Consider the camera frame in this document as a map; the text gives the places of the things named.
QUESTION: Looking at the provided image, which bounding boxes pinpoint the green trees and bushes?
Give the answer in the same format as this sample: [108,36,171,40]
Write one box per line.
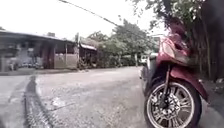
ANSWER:
[87,19,161,69]

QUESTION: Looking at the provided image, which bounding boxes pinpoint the small building with awning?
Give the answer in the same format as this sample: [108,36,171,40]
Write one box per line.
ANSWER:
[77,36,100,68]

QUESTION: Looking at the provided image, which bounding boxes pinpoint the white vehicle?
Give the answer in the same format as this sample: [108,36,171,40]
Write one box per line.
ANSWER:
[139,54,150,66]

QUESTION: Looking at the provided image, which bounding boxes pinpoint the grey concrete road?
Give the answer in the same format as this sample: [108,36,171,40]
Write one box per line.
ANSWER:
[0,65,224,128]

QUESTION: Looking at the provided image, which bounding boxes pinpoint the red motor scooter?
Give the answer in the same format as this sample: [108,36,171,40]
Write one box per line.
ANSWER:
[139,17,211,128]

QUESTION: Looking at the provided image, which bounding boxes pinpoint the low building with porch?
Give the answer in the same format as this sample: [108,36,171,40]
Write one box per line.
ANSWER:
[0,29,80,73]

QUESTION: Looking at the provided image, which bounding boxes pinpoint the large dark tree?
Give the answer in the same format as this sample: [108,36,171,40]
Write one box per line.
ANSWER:
[130,0,224,81]

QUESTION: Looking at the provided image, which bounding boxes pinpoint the overhead wires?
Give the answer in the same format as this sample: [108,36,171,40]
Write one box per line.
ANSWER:
[58,0,168,37]

